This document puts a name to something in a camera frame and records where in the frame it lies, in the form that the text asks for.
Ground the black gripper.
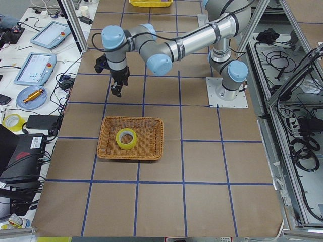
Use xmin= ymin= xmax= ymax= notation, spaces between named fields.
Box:
xmin=110 ymin=67 xmax=130 ymax=97

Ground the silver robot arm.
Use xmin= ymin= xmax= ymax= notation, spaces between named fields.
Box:
xmin=94 ymin=1 xmax=251 ymax=101

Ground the spare yellow tape roll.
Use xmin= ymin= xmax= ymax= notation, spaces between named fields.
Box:
xmin=2 ymin=114 xmax=25 ymax=132

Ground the brown wicker basket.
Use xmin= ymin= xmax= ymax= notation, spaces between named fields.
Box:
xmin=97 ymin=116 xmax=164 ymax=161

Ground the black power adapter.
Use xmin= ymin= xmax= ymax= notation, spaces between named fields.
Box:
xmin=79 ymin=16 xmax=93 ymax=25

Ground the yellow plastic basket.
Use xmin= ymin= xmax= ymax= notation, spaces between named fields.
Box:
xmin=129 ymin=0 xmax=173 ymax=8

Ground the lavender white cup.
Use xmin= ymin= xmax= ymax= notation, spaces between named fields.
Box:
xmin=79 ymin=5 xmax=90 ymax=18

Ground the near teach pendant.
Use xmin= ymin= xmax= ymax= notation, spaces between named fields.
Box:
xmin=14 ymin=52 xmax=57 ymax=86

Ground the teach pendant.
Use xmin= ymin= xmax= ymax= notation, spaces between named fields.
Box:
xmin=14 ymin=52 xmax=57 ymax=86
xmin=30 ymin=21 xmax=71 ymax=49

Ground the far teach pendant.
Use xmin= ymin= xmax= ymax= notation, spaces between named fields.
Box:
xmin=30 ymin=21 xmax=71 ymax=49

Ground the brass cylinder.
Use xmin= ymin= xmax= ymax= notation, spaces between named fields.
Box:
xmin=23 ymin=88 xmax=44 ymax=103

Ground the blue plate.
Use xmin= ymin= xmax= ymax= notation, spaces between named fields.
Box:
xmin=16 ymin=85 xmax=47 ymax=110

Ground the black red computer box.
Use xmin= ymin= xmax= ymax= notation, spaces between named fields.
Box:
xmin=1 ymin=126 xmax=46 ymax=189

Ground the aluminium frame post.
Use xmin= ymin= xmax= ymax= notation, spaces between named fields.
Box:
xmin=57 ymin=0 xmax=88 ymax=53

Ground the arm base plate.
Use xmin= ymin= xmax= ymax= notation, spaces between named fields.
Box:
xmin=206 ymin=77 xmax=248 ymax=108
xmin=197 ymin=14 xmax=208 ymax=27

